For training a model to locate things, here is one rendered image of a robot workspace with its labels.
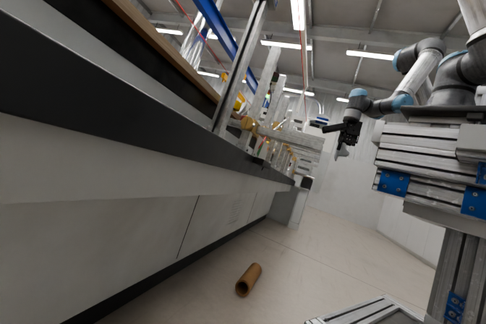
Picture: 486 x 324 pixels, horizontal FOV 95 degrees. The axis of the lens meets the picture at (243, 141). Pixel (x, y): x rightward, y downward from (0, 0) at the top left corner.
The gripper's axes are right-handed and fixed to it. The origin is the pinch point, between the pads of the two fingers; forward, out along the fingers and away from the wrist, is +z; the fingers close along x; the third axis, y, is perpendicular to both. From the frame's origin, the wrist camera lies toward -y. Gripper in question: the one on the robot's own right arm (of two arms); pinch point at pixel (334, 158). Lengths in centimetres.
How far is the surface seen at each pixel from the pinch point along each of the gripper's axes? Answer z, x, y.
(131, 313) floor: 82, -35, -54
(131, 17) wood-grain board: -5, -80, -52
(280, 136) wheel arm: 1.7, -26.4, -22.7
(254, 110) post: -4.8, -30.7, -35.4
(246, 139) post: 7.6, -30.7, -34.5
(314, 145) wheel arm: 1.7, -26.5, -9.3
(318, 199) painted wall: 47, 888, 33
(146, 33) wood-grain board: -5, -75, -53
